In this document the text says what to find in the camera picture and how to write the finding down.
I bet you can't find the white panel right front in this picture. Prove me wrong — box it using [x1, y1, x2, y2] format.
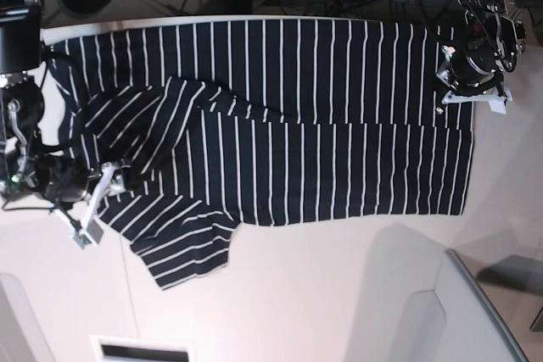
[344, 225, 527, 361]

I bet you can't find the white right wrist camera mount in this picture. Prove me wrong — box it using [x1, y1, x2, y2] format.
[48, 161, 120, 249]

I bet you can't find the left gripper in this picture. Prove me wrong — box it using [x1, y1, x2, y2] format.
[436, 46, 503, 95]

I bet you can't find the white panel left front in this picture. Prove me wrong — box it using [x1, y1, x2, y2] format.
[1, 273, 55, 361]

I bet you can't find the white slotted tray front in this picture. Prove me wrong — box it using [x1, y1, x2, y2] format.
[90, 335, 199, 362]

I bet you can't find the navy white striped t-shirt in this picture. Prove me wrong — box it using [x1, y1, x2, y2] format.
[50, 19, 474, 289]

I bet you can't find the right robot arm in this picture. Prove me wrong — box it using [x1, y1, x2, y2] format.
[1, 0, 133, 207]

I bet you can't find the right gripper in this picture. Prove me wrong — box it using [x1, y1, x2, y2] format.
[36, 158, 127, 204]

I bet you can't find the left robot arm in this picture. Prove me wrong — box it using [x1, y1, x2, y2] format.
[436, 0, 524, 104]

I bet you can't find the white panel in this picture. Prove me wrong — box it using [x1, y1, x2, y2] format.
[1, 273, 55, 361]
[344, 225, 527, 361]

